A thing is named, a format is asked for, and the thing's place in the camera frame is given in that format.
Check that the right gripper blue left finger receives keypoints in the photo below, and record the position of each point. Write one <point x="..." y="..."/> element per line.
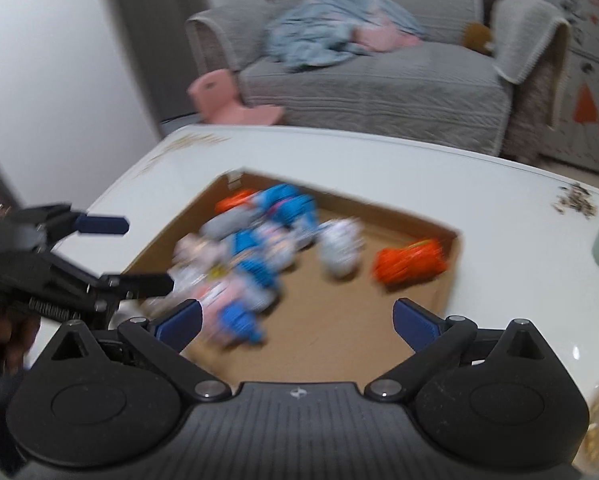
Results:
<point x="159" y="343"/>

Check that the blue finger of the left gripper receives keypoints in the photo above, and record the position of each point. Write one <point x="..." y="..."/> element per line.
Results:
<point x="91" y="224"/>
<point x="136" y="286"/>

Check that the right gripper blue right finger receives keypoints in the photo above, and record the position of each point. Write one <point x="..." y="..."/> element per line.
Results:
<point x="437" y="344"/>

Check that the lilac sock bundle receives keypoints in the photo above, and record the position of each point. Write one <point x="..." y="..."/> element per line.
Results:
<point x="199" y="252"/>

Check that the pink fluffy monster toy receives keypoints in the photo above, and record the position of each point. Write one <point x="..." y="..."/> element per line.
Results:
<point x="231" y="309"/>

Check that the orange plastic bundle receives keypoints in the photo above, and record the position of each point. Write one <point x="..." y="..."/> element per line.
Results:
<point x="240" y="198"/>
<point x="416" y="263"/>

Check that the grey sock bundle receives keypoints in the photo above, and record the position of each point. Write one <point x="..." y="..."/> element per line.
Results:
<point x="230" y="222"/>

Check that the white purple-band sock bundle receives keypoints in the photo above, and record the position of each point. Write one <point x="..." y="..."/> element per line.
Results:
<point x="340" y="245"/>

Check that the pastel striped bundle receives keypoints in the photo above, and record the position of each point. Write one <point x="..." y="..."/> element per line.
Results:
<point x="279" y="246"/>

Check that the blue white sock bundle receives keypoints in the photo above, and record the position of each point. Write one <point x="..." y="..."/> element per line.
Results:
<point x="287" y="205"/>
<point x="247" y="254"/>

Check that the brown cardboard tray box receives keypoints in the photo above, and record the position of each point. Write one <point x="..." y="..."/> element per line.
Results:
<point x="328" y="330"/>

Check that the pink plastic child chair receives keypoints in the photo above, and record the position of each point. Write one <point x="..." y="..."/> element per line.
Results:
<point x="217" y="98"/>

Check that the pile of seed shells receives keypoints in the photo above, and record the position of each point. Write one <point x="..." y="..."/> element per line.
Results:
<point x="577" y="198"/>

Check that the grey door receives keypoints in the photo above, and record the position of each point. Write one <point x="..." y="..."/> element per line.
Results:
<point x="156" y="30"/>

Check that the grey sofa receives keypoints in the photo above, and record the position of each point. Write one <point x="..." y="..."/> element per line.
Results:
<point x="438" y="91"/>

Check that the decorated fridge door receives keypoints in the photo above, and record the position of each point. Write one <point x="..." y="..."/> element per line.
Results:
<point x="589" y="75"/>

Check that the light blue blanket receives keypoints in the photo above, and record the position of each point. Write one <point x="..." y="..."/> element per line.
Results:
<point x="319" y="33"/>

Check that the brown plush toy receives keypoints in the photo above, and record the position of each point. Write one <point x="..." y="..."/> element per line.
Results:
<point x="478" y="37"/>

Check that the pink clothing on sofa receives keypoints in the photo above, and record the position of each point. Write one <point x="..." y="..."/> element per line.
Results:
<point x="386" y="38"/>

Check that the grey knitted armrest throw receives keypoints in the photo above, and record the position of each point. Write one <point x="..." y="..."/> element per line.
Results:
<point x="522" y="30"/>

